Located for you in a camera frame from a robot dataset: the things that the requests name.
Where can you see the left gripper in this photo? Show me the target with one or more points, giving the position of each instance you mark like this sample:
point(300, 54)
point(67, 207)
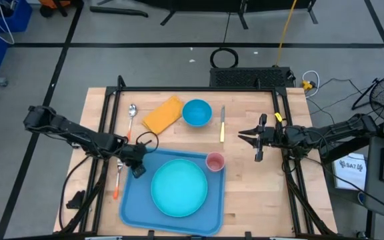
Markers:
point(133, 155)

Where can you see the black perforated computer case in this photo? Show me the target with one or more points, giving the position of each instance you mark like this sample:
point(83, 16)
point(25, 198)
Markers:
point(245, 77)

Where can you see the black foam tube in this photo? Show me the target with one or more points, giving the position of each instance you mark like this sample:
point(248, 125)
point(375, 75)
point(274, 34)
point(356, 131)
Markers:
point(118, 11)

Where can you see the black partition panel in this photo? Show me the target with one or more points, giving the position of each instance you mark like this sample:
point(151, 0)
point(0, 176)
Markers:
point(212, 5)

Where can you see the yellow tape tag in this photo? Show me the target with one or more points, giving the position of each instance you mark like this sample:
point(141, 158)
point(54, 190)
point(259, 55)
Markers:
point(278, 117)

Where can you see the yellow cloth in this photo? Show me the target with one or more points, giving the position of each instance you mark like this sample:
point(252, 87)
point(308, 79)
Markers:
point(162, 115)

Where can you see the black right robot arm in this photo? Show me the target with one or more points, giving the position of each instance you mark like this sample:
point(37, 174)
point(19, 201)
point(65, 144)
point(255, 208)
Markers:
point(328, 133)

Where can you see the blue bowl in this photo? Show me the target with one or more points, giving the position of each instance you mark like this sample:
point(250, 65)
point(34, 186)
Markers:
point(197, 113)

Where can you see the black clamp bracket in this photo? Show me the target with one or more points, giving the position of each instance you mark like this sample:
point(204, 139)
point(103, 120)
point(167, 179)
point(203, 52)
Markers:
point(77, 200)

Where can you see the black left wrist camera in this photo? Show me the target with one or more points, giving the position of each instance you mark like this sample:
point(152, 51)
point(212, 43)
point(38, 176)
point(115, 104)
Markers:
point(139, 171)

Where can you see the turquoise plate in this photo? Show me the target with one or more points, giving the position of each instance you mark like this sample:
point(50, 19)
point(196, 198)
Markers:
point(178, 188)

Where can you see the pink plastic cup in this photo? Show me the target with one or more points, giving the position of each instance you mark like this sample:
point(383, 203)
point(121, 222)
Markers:
point(215, 162)

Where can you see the orange and black tool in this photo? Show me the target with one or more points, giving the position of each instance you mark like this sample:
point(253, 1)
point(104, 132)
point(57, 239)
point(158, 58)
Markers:
point(53, 3)

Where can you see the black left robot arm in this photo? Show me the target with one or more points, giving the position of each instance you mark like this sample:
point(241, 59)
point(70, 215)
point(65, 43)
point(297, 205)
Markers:
point(78, 135)

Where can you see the yellow power plug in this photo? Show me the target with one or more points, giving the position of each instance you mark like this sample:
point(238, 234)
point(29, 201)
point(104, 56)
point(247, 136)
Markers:
point(307, 85)

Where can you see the white printed paper sheet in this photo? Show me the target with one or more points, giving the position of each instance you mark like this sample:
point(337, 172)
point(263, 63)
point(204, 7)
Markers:
point(348, 176)

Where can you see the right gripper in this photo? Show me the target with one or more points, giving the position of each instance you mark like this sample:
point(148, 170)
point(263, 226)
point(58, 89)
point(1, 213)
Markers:
point(270, 136)

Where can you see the blue plastic serving tray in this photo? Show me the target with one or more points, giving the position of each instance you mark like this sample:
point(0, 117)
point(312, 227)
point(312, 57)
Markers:
point(138, 206)

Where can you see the black aluminium table frame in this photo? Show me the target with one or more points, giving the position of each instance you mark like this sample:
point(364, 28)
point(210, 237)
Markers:
point(192, 89)

